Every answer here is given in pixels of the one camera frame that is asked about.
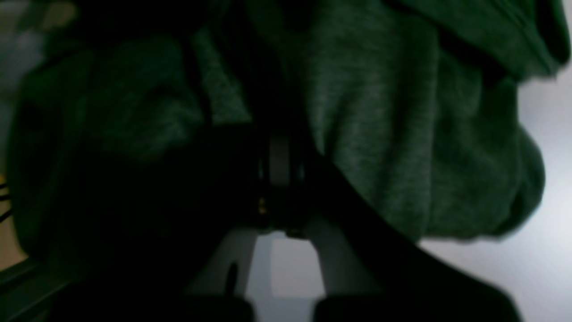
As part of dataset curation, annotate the dark green t-shirt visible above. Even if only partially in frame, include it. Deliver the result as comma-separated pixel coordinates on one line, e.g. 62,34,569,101
7,0,571,271

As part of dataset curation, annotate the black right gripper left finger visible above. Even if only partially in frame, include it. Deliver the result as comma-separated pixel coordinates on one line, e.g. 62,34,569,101
46,130,291,322

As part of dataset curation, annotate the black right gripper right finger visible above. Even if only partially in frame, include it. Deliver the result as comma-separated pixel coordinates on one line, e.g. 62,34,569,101
288,136,522,322

